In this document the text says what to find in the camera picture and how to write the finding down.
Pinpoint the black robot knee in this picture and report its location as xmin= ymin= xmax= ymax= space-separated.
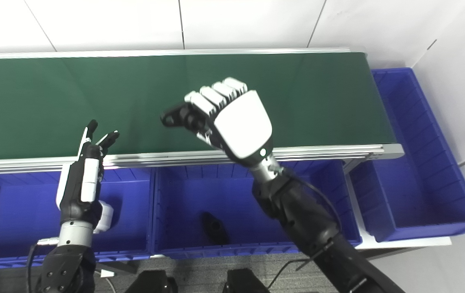
xmin=124 ymin=269 xmax=178 ymax=293
xmin=222 ymin=269 xmax=272 ymax=293

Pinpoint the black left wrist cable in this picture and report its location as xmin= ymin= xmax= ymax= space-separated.
xmin=26 ymin=239 xmax=60 ymax=293

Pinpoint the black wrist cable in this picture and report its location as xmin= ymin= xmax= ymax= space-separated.
xmin=267 ymin=167 xmax=343 ymax=290
xmin=26 ymin=239 xmax=60 ymax=293

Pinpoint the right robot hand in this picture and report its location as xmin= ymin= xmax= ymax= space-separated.
xmin=183 ymin=77 xmax=274 ymax=165

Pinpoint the large blue plastic bin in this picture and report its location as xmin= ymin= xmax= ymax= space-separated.
xmin=350 ymin=68 xmax=465 ymax=243

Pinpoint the black right robot knee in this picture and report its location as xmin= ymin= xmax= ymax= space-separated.
xmin=222 ymin=269 xmax=272 ymax=293

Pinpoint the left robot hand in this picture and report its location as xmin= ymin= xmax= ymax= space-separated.
xmin=56 ymin=120 xmax=120 ymax=224

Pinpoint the white conveyor support leg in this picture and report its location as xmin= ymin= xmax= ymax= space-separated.
xmin=342 ymin=158 xmax=453 ymax=250

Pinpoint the green conveyor belt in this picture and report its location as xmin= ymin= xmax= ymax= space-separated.
xmin=0 ymin=52 xmax=397 ymax=161
xmin=0 ymin=48 xmax=405 ymax=175

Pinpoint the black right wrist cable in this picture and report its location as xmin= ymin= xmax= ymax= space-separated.
xmin=267 ymin=167 xmax=343 ymax=290

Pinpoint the black left robot knee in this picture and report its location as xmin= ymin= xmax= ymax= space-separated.
xmin=124 ymin=269 xmax=178 ymax=293

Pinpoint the black flange part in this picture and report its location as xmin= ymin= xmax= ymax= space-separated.
xmin=201 ymin=212 xmax=230 ymax=246
xmin=160 ymin=103 xmax=208 ymax=133

